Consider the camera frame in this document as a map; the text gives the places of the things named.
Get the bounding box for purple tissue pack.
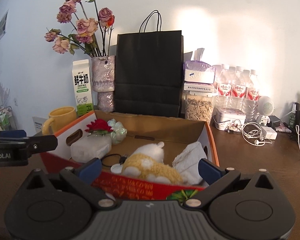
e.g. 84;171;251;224
184;48;216;85

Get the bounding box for black paper bag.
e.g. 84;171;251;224
114;15;184;118

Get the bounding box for white floral tin box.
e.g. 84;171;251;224
213;107;246;132

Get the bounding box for clear jar of seeds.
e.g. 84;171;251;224
185;91;215;124

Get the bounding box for black usb cable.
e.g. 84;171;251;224
100;153;129;168

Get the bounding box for dried pink rose bouquet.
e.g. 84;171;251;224
44;0;115;57

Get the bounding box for wire rack with items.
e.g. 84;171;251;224
0;106;17;131

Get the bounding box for white paper card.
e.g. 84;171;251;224
32;116;47;133

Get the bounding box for white milk carton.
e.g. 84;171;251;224
72;59;94;116

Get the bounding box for pack of water bottles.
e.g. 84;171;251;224
214;65;260;121

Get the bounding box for purple wrapped vase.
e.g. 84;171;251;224
91;55;115;112

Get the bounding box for red fabric flower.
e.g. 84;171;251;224
85;119;113;135

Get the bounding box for white cloth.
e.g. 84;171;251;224
172;141;207;185

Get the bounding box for yellow ceramic mug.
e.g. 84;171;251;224
42;106;77;135

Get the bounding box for white translucent pouch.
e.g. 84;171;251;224
70;135;112;163

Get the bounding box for white power adapter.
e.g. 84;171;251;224
261;126;277;140

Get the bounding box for iridescent plastic bag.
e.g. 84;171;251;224
107;119;127;145

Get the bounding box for yellow white plush toy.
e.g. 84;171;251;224
110;141;183;185

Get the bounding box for red cardboard box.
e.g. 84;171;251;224
41;111;218;201

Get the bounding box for white wired earphones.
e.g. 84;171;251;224
227;119;273;146

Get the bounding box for white flat box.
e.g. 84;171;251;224
184;82;215;93

